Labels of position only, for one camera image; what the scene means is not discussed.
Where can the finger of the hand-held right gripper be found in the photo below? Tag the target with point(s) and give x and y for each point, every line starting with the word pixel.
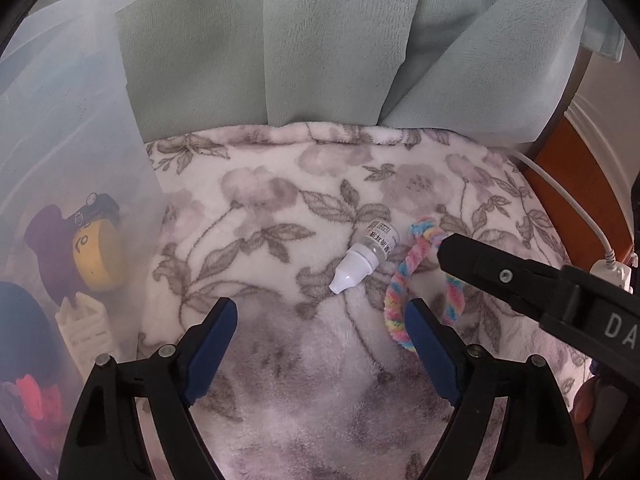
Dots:
pixel 500 275

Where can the purple and yellow toy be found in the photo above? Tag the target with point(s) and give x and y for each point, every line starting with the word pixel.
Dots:
pixel 50 245

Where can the pink hair roller clip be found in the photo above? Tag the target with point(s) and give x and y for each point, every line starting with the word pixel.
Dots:
pixel 32 395

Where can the orange wooden cabinet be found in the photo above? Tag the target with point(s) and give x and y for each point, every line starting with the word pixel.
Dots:
pixel 575 175

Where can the white power strip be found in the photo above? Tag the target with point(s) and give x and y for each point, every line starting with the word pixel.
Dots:
pixel 612 272

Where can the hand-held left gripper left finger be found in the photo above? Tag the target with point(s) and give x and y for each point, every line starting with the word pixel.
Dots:
pixel 212 355

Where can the small white eye drop bottle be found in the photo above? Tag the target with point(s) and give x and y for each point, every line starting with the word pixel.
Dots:
pixel 365 255

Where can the pale green curtain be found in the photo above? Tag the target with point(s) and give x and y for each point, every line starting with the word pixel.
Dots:
pixel 300 35

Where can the clear plastic container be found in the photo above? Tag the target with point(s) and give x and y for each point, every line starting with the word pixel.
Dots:
pixel 65 110

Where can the cream hair claw clip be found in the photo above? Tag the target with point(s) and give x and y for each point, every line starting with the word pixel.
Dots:
pixel 85 330

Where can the blue ball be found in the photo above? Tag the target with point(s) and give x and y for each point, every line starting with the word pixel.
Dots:
pixel 25 325

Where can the person's right hand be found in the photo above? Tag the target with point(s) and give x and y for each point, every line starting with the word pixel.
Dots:
pixel 585 402

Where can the grey floral blanket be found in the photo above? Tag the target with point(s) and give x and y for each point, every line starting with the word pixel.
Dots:
pixel 280 200

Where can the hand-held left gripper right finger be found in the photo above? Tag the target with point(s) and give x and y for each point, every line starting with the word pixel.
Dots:
pixel 432 355

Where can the black toy car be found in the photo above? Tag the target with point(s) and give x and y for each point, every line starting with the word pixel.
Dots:
pixel 97 203

